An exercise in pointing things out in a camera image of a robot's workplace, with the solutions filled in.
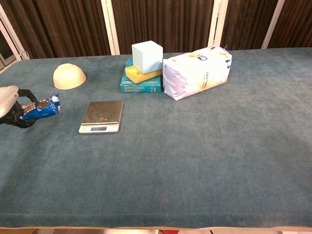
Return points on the teal table cloth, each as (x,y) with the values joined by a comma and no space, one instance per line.
(170,151)

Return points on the white frame post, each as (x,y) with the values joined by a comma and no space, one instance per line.
(110,26)
(218,23)
(272,24)
(12,31)

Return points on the white tissue pack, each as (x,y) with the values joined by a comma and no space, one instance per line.
(195,73)

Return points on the yellow sponge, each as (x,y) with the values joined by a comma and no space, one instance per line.
(139,75)

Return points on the blue cookie packet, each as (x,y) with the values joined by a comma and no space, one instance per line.
(42,109)

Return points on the light blue cube box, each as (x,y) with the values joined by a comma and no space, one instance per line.
(147,56)

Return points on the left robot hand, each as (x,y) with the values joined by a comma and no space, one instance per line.
(11,107)

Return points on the silver kitchen scale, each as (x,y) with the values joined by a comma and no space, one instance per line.
(102,117)

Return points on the teal flat carton box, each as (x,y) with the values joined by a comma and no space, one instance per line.
(140,86)

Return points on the cream upturned bowl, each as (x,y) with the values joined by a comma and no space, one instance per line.
(69,76)

